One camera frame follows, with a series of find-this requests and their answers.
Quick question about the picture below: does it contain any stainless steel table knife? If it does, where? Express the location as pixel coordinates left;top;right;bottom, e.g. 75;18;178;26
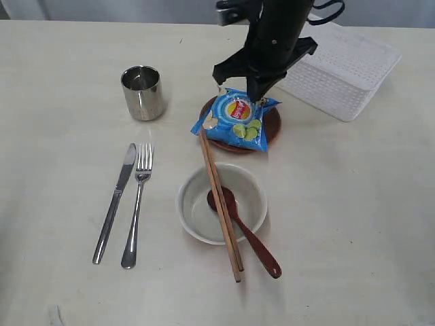
92;143;137;264

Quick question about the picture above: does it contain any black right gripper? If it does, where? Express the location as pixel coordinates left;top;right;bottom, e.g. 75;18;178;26
213;37;317;102

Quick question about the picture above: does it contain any blue Lays chips bag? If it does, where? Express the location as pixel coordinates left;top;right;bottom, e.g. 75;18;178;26
191;88;280;152

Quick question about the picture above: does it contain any white plastic perforated basket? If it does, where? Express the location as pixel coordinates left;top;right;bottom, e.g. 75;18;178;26
277;22;401;122

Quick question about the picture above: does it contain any brown wooden chopstick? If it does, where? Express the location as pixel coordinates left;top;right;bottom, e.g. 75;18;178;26
197;129;242;283
200;127;245;272

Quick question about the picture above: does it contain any white floral ceramic bowl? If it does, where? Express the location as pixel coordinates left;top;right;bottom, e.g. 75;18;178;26
177;162;268;245

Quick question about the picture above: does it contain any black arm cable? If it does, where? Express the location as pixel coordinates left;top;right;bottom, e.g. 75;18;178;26
305;0;346;26

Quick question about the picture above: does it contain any stainless steel spoon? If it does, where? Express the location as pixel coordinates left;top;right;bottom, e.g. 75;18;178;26
207;187;282;283

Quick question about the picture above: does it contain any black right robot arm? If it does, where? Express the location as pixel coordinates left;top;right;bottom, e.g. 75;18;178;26
213;1;317;102

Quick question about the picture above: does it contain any brown round plate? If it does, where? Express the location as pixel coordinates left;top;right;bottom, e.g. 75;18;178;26
199;96;281;154

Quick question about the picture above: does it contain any stainless steel fork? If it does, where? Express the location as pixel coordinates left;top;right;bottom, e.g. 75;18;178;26
121;143;154;269

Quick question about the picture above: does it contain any stainless steel cup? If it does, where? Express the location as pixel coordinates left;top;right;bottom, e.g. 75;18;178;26
120;65;166;122

